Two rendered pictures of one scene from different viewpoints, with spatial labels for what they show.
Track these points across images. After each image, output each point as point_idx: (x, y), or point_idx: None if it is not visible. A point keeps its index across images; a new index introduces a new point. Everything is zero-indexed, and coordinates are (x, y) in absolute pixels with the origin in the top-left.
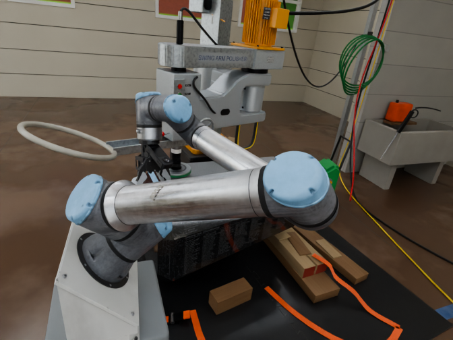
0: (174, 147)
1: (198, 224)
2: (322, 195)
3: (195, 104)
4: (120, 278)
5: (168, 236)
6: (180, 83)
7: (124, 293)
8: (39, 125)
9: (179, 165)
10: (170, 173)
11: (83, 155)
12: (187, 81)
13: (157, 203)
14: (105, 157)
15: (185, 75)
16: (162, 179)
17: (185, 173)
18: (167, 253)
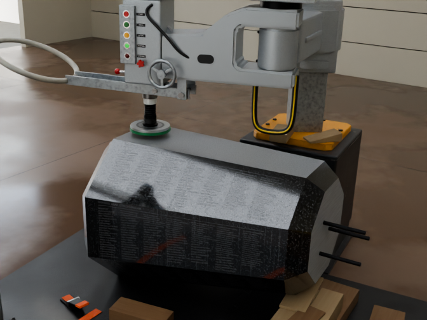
0: (142, 94)
1: (119, 193)
2: None
3: (153, 40)
4: None
5: (86, 192)
6: (126, 11)
7: None
8: (35, 44)
9: (150, 122)
10: (131, 126)
11: (9, 66)
12: (139, 9)
13: None
14: (32, 75)
15: (136, 2)
16: (129, 133)
17: (145, 131)
18: (84, 216)
